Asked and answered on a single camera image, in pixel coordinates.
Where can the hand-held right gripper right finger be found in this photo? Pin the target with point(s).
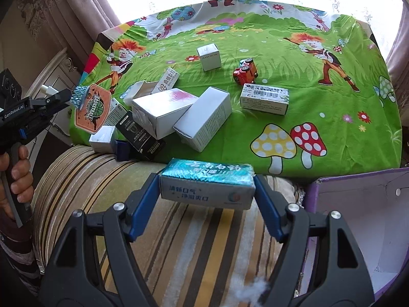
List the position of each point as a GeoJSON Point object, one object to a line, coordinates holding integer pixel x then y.
{"type": "Point", "coordinates": [270, 208]}

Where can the person's left hand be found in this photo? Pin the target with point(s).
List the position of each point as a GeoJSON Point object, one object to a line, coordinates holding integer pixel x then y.
{"type": "Point", "coordinates": [22, 172]}

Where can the red toy car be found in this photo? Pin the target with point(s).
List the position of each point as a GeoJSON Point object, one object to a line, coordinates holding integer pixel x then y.
{"type": "Point", "coordinates": [244, 72]}

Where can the white cotton fluff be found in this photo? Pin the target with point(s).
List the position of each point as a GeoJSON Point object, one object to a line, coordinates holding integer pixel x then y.
{"type": "Point", "coordinates": [255, 289]}

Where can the narrow white box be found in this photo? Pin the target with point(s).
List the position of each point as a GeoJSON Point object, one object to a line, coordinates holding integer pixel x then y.
{"type": "Point", "coordinates": [166, 80]}

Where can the striped cushion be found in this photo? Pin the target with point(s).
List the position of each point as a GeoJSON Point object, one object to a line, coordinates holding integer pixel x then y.
{"type": "Point", "coordinates": [191, 246]}

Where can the green and white medicine box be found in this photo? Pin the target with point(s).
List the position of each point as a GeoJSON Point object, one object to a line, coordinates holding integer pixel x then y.
{"type": "Point", "coordinates": [265, 99]}

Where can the person's left forearm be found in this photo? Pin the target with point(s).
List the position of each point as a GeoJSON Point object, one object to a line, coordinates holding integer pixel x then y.
{"type": "Point", "coordinates": [16, 246]}

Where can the white carved furniture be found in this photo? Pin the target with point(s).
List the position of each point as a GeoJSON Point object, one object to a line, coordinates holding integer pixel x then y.
{"type": "Point", "coordinates": [51, 70]}

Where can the purple cardboard box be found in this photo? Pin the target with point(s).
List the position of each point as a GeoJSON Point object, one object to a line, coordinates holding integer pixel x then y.
{"type": "Point", "coordinates": [361, 224]}

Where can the green cartoon printed cloth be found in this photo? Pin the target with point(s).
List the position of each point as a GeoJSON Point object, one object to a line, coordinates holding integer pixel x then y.
{"type": "Point", "coordinates": [230, 156]}

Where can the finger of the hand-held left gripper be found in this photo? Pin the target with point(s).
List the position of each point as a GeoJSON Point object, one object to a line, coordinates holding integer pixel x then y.
{"type": "Point", "coordinates": [59, 97]}

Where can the small white cube box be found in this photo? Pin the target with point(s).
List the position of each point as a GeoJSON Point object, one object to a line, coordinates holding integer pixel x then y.
{"type": "Point", "coordinates": [209, 57]}

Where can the long white box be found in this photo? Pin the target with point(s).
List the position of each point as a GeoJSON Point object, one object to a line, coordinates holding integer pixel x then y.
{"type": "Point", "coordinates": [204, 118]}

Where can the white box with pink print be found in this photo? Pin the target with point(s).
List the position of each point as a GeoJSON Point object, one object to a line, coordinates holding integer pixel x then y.
{"type": "Point", "coordinates": [159, 108]}

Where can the black box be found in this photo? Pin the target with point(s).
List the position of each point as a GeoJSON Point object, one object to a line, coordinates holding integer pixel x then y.
{"type": "Point", "coordinates": [140, 137]}

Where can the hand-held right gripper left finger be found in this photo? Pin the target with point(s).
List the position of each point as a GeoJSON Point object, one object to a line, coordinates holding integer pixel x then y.
{"type": "Point", "coordinates": [143, 208]}

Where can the teal toothpaste box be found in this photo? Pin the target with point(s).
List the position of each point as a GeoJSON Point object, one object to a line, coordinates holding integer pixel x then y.
{"type": "Point", "coordinates": [207, 182]}

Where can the orange basketball hoop toy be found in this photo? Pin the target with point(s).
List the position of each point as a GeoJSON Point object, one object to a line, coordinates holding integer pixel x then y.
{"type": "Point", "coordinates": [92, 112]}

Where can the brown patterned curtain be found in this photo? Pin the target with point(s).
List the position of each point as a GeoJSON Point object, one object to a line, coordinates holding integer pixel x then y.
{"type": "Point", "coordinates": [64, 9]}

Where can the small silver white box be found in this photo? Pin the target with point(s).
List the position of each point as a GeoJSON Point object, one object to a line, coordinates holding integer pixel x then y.
{"type": "Point", "coordinates": [102, 139]}

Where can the dark blue box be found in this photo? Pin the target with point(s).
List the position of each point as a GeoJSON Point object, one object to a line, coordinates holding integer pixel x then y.
{"type": "Point", "coordinates": [121, 150]}

